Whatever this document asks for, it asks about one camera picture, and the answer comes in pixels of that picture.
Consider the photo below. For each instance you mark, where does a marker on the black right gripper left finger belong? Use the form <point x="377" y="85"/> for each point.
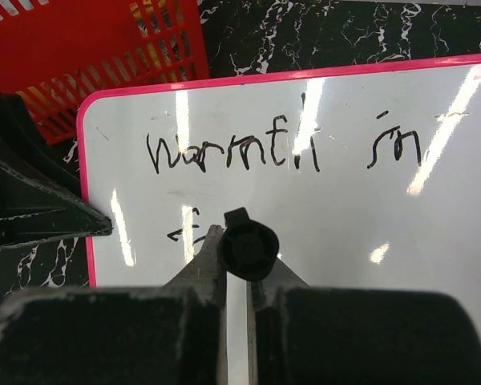
<point x="170" y="334"/>

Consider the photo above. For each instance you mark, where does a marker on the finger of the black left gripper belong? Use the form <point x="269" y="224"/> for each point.
<point x="40" y="200"/>

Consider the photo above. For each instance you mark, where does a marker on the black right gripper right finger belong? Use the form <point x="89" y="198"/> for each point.
<point x="302" y="334"/>

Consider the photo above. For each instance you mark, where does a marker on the black whiteboard marker pen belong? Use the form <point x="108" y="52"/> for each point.
<point x="247" y="248"/>

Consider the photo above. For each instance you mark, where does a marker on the pink framed whiteboard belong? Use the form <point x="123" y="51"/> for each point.
<point x="370" y="176"/>

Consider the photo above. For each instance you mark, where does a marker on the red plastic shopping basket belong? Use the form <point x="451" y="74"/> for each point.
<point x="54" y="54"/>

